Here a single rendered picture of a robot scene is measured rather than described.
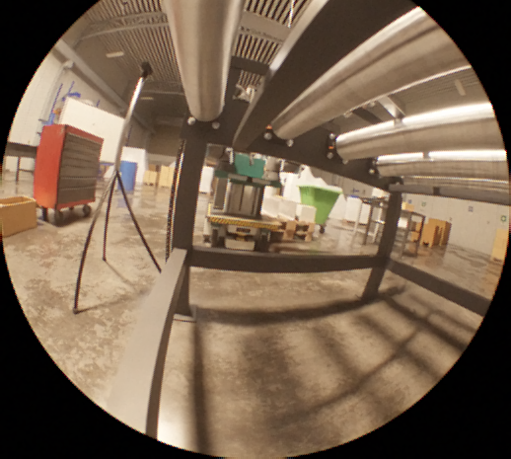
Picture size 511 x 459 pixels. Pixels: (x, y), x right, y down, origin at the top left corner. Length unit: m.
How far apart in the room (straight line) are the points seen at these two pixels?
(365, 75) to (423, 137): 0.29
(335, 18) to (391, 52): 0.14
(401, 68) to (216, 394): 0.83
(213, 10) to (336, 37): 0.15
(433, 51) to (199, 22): 0.29
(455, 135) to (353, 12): 0.42
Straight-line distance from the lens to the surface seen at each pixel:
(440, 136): 0.54
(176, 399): 0.64
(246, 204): 1.90
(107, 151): 5.05
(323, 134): 0.84
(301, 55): 0.21
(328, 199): 3.42
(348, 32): 0.18
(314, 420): 0.67
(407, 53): 0.29
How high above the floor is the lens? 0.60
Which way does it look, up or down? 4 degrees down
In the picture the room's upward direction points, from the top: 10 degrees clockwise
